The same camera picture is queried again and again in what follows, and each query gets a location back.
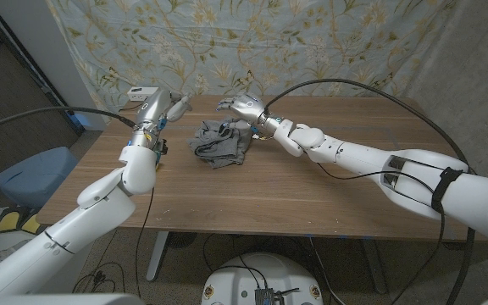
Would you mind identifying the white table leg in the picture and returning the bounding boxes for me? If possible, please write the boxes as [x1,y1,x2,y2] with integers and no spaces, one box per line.
[146,230,171,283]

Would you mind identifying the white power strip box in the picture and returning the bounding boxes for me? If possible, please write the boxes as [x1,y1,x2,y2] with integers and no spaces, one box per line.
[126,86,159,102]

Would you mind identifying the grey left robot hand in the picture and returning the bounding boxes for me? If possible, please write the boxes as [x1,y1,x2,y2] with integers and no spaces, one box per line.
[131,88,193,147]

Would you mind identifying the grey table leg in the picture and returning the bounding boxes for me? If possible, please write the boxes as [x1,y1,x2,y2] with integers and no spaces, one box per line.
[362,239,388,296]

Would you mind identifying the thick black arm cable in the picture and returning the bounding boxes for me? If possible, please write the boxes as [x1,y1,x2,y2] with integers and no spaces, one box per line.
[0,105,137,136]
[264,78,476,305]

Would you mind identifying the black arm strap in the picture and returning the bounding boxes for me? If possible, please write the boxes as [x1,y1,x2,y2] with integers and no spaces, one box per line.
[431,167,464,214]

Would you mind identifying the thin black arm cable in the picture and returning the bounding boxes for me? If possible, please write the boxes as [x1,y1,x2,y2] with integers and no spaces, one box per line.
[315,163,446,305]
[135,188,156,297]

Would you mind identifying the grey shorts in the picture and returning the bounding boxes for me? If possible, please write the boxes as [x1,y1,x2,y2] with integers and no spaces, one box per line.
[186,119,253,169]

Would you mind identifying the black hanging table cable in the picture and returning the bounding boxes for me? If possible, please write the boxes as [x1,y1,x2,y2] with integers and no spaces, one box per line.
[309,236,347,305]

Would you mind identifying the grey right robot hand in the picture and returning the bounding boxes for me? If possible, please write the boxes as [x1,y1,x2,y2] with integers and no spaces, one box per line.
[216,95,282,136]

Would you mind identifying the blue object by wall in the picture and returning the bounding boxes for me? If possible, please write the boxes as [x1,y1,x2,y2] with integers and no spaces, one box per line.
[73,113,95,128]

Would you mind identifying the blue plastic bin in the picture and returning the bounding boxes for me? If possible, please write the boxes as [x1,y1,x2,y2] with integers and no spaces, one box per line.
[0,146,79,208]

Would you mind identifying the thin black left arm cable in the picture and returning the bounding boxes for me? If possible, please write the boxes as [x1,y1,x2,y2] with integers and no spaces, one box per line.
[135,188,156,297]

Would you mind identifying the black base cable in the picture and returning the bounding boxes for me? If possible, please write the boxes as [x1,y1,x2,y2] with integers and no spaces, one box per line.
[209,264,270,290]

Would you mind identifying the yellow black floor mat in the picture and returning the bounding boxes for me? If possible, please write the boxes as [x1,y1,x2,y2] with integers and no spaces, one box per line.
[0,206,42,235]

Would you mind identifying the black round floor puck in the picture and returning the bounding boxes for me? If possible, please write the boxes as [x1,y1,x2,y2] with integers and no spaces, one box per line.
[166,231,197,249]

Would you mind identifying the black floor cable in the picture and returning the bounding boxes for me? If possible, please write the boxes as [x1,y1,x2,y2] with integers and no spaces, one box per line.
[72,261,143,294]

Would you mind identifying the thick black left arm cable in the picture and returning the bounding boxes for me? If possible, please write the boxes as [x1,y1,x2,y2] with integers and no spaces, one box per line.
[0,105,137,136]

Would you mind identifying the floral printed backdrop cloth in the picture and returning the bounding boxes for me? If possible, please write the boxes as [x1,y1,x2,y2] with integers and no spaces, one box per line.
[44,0,459,125]

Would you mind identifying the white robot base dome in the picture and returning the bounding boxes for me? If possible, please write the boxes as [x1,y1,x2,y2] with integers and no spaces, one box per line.
[200,252,324,305]

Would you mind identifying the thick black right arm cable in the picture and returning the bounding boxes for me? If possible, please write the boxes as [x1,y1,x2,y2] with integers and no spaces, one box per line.
[264,78,476,305]

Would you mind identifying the grey sneaker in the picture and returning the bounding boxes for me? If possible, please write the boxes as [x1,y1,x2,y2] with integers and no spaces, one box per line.
[0,239,31,272]

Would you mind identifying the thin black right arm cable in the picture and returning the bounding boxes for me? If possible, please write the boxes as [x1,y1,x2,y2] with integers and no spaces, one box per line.
[315,163,446,305]

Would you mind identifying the grey electronics box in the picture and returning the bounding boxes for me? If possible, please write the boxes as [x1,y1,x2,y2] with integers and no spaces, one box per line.
[255,287,286,305]

